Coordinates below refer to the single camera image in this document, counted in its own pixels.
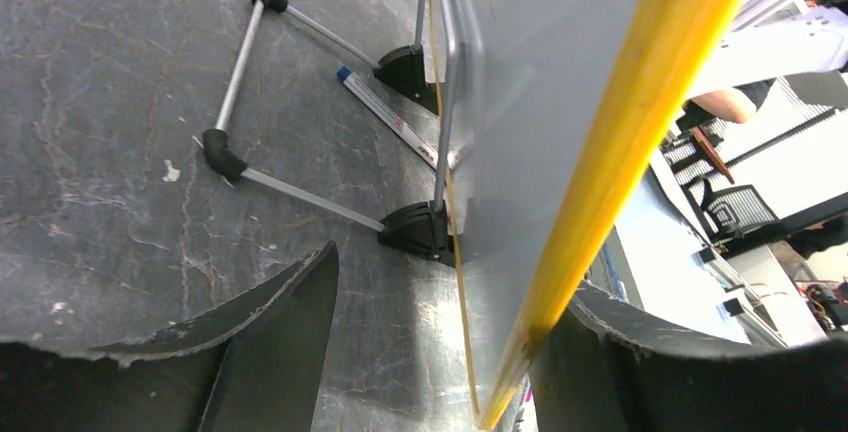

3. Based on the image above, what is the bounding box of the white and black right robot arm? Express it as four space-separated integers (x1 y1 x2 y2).
676 2 847 131

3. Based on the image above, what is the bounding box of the yellow-framed whiteboard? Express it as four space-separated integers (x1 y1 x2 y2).
448 0 742 430

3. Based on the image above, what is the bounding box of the blue-capped marker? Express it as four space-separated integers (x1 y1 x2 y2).
336 67 439 170

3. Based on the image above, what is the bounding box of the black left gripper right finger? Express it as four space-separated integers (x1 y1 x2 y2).
530 284 847 431

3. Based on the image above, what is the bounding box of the wire whiteboard easel stand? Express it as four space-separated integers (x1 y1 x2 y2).
201 0 485 268

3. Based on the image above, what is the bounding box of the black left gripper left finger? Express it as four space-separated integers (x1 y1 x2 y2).
1 243 339 431

